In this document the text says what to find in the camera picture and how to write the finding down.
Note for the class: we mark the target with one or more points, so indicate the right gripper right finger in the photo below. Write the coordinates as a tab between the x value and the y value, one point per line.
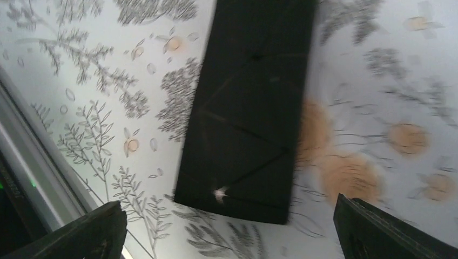
367	232

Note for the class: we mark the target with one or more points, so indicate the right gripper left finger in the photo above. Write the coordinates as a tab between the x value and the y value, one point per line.
100	233

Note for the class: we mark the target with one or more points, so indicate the black glasses case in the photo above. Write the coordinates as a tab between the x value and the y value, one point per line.
240	145

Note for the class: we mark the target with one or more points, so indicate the floral table mat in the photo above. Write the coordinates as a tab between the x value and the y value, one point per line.
383	94

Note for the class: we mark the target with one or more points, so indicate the aluminium rail base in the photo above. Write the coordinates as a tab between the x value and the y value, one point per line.
43	186

